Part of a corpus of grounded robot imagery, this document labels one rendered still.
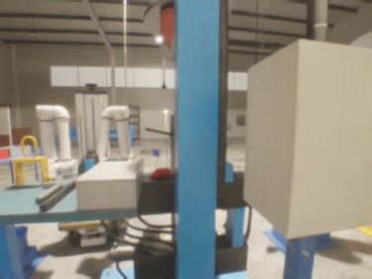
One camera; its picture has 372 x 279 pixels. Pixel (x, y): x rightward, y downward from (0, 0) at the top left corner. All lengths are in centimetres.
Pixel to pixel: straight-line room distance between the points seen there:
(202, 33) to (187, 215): 81
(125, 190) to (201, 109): 47
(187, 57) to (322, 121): 57
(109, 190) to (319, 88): 75
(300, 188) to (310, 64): 24
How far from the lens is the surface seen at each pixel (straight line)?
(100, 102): 232
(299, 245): 62
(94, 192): 82
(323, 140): 44
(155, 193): 107
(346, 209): 54
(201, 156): 79
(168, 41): 119
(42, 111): 213
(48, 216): 93
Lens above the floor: 142
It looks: 6 degrees down
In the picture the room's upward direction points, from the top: straight up
